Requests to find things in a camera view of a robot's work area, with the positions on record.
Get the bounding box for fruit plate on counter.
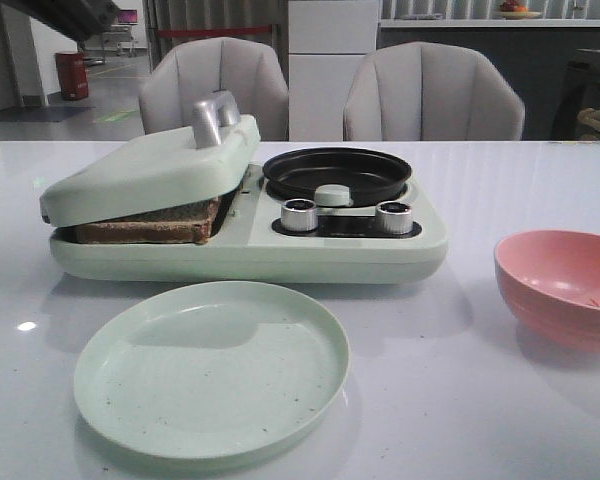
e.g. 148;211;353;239
497;0;542;20

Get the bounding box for pink plastic bowl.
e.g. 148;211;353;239
494;230;600;353

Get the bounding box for mint green breakfast maker base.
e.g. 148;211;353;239
49;165;448;284

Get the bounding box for mint green sandwich maker lid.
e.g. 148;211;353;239
39;92;260;227

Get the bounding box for dark grey kitchen counter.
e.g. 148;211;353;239
377;19;600;140

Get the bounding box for left grey upholstered chair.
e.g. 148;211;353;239
139;37;289;141

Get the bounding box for white bread slice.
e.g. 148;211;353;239
74;197;221;244

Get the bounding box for grey upholstered chair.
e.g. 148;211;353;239
139;37;289;141
343;42;525;141

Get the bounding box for round black frying pan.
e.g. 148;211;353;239
262;147;412;207

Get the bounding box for right silver control knob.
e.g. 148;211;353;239
374;201;413;235

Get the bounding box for red trash bin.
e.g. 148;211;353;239
54;51;89;100

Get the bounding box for left silver control knob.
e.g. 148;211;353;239
280;198;318;233

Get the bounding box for mint green round plate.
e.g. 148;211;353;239
74;281;349;464

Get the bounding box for silver control knob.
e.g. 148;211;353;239
280;198;318;233
374;201;413;235

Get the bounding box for white refrigerator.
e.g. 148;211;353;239
288;1;380;141

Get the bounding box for right grey upholstered chair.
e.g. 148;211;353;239
343;42;525;141

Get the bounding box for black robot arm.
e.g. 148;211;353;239
3;0;120;42

